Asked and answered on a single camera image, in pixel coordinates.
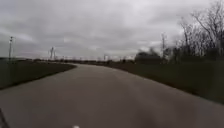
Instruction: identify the grey asphalt road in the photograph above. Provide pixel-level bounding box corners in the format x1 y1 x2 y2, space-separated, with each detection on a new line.
0 63 224 128

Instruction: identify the dark grass verge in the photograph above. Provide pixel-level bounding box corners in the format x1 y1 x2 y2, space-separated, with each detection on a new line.
99 60 224 105

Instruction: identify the dark grass field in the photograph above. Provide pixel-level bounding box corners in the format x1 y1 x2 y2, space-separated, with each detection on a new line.
0 59 78 90

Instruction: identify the row of bare trees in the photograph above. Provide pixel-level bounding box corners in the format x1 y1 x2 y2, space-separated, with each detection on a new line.
134 0 224 65

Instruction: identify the utility pole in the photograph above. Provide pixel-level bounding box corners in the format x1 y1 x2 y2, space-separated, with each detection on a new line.
7 35 15 64

